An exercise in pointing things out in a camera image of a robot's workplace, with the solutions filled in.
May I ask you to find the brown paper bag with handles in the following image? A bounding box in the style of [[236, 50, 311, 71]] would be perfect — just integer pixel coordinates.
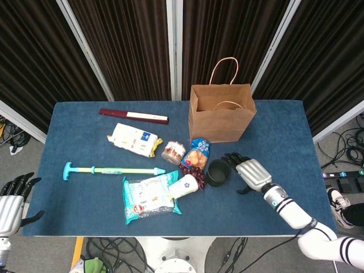
[[188, 57, 258, 144]]

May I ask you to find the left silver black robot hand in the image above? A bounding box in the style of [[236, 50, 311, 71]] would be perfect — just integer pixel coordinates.
[[0, 172, 46, 237]]

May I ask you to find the black floor box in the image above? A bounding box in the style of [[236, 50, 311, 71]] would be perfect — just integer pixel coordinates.
[[331, 177, 364, 195]]

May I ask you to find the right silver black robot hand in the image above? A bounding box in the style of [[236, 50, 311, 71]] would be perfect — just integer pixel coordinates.
[[221, 152, 272, 196]]

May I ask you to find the black trouser leg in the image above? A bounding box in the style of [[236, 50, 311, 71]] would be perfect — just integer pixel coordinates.
[[341, 203, 364, 228]]

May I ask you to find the blue bread bag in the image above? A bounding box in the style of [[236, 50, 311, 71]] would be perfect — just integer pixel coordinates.
[[181, 138, 212, 171]]

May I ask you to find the white yellow snack package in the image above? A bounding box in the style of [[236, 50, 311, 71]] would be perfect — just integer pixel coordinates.
[[107, 122, 164, 158]]

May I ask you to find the yellow floor tape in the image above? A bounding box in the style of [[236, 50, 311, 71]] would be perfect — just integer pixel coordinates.
[[71, 237, 85, 268]]

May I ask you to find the black floor cable bundle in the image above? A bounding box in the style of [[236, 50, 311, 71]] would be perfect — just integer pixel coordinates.
[[317, 113, 364, 169], [0, 113, 32, 149], [85, 237, 154, 273]]

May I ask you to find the white sneaker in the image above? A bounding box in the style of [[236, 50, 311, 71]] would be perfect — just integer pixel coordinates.
[[326, 187, 353, 229]]

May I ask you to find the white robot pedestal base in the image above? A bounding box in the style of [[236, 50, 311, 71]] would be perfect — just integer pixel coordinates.
[[136, 236, 220, 273]]

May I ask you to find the green teal pump toy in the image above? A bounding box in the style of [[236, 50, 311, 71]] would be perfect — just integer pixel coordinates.
[[63, 162, 166, 181]]

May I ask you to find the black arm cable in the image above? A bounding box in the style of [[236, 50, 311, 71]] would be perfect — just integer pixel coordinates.
[[235, 230, 302, 273]]

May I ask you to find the white floral paper cup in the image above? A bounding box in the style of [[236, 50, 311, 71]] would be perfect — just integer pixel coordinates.
[[168, 173, 199, 199]]

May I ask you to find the dark red long box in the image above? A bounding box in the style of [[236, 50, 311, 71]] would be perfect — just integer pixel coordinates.
[[98, 108, 169, 125]]

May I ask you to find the teal wet wipes pack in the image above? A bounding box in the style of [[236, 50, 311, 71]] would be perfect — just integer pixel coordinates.
[[122, 169, 183, 226]]

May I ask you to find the dark ribbed partition panel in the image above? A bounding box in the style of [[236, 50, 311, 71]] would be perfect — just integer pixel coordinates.
[[0, 0, 115, 143], [56, 0, 176, 102], [173, 0, 302, 102], [251, 0, 364, 143]]

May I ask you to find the black mesh pen holder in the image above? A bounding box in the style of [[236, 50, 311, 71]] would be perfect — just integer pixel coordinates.
[[206, 159, 231, 188]]

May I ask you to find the green bag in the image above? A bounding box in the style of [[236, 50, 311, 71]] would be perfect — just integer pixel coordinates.
[[81, 257, 107, 273]]

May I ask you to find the blue felt table cover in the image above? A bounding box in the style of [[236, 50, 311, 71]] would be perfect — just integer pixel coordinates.
[[22, 100, 338, 237]]

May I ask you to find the red grape bunch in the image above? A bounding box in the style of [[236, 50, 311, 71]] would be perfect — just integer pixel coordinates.
[[179, 164, 208, 191]]

